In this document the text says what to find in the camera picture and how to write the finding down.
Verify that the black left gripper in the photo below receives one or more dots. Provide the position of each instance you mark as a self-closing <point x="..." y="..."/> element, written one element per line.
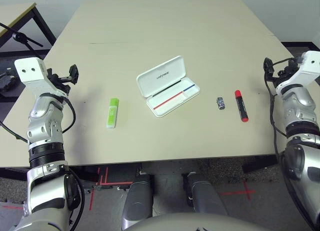
<point x="58" y="82"/>

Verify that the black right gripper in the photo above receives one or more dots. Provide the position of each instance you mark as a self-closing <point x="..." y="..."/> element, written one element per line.
<point x="286" y="71"/>

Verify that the black marker with red cap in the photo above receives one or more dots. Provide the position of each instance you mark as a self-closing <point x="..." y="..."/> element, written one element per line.
<point x="241" y="106"/>

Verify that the green correction tape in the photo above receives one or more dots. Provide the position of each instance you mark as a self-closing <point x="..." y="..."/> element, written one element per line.
<point x="112" y="113"/>

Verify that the white plastic pencil case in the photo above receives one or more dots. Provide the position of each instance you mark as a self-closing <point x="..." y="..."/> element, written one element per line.
<point x="162" y="76"/>

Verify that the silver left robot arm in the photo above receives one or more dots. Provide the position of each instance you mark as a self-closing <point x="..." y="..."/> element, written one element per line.
<point x="42" y="131"/>

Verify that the black tripod stand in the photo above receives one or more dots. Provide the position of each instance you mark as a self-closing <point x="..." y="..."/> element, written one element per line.
<point x="17" y="36"/>

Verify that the black table base foot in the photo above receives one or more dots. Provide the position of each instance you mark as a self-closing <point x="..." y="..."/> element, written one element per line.
<point x="260" y="163"/>
<point x="12" y="174"/>

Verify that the grey robot left leg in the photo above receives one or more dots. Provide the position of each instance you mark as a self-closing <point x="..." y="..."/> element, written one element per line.
<point x="138" y="198"/>

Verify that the grey robot leg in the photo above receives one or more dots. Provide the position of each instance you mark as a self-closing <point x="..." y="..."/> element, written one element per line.
<point x="205" y="196"/>
<point x="138" y="198"/>

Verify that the grey robot right leg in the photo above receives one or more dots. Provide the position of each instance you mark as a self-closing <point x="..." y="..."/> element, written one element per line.
<point x="205" y="196"/>

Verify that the beige robot torso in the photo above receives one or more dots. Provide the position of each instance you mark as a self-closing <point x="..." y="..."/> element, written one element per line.
<point x="190" y="224"/>

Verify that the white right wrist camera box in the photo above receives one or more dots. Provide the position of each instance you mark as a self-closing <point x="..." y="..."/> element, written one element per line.
<point x="310" y="66"/>

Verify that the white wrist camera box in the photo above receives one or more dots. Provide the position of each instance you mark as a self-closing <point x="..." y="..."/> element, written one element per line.
<point x="310" y="66"/>
<point x="30" y="73"/>

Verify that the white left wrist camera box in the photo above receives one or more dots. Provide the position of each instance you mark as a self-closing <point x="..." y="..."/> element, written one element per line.
<point x="30" y="73"/>

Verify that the side table with black frame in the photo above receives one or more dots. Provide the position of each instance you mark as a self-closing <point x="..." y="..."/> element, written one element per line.
<point x="15" y="16"/>

